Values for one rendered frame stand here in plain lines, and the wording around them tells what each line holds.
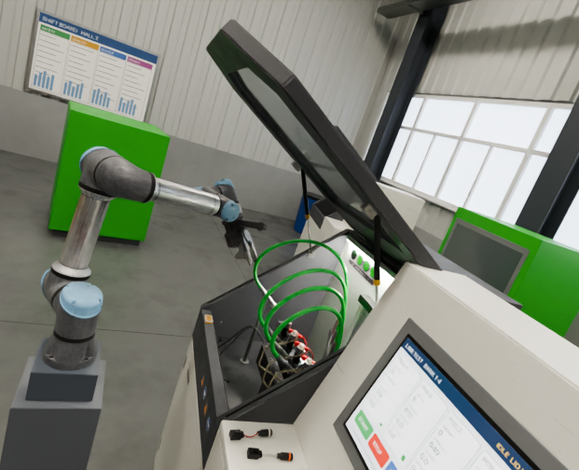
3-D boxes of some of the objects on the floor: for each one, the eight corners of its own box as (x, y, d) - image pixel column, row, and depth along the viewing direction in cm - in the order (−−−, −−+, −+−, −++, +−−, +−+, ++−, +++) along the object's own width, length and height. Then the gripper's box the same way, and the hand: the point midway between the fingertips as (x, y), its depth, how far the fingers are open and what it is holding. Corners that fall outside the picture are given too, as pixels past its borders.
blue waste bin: (285, 224, 804) (298, 188, 785) (311, 229, 829) (323, 196, 811) (296, 234, 751) (310, 197, 733) (323, 241, 777) (337, 203, 758)
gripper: (229, 223, 165) (244, 270, 162) (215, 219, 152) (232, 270, 149) (247, 215, 164) (263, 263, 160) (235, 211, 151) (253, 263, 147)
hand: (254, 262), depth 154 cm, fingers open, 7 cm apart
